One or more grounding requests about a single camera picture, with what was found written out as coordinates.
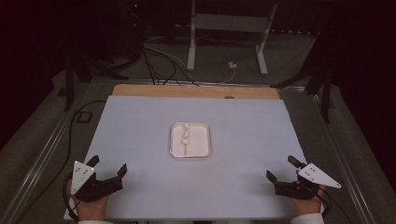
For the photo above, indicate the white square tray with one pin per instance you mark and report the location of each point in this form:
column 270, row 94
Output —
column 199, row 143

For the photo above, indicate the white metal stand frame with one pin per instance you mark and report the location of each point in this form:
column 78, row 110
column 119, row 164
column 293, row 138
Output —
column 229, row 23

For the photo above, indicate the black square floor plate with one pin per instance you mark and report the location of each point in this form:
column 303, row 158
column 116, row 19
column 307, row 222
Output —
column 84, row 117

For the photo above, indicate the metal floor rail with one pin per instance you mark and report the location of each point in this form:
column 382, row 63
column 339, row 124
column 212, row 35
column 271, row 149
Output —
column 340, row 155
column 44, row 158

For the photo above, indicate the person's right hand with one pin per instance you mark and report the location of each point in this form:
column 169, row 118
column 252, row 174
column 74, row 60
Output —
column 308, row 207

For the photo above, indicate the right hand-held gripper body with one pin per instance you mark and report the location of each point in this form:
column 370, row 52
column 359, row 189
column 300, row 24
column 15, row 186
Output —
column 295, row 188

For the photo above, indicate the white plug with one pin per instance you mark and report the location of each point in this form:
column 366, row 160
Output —
column 232, row 65

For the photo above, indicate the white marshmallow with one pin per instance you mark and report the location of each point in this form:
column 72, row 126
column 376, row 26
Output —
column 184, row 141
column 186, row 126
column 186, row 135

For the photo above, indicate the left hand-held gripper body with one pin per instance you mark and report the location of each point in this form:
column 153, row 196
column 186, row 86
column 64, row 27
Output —
column 93, row 188

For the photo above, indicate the person's left hand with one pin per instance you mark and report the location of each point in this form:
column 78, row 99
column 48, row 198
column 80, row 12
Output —
column 92, row 209

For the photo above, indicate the black tripod stand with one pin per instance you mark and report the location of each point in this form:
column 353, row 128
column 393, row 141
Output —
column 326, row 93
column 69, row 87

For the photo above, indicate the wooden skewer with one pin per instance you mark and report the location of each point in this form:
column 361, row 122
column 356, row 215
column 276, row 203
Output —
column 185, row 151

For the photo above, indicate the light blue table mat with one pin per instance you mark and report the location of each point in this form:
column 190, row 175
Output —
column 140, row 130

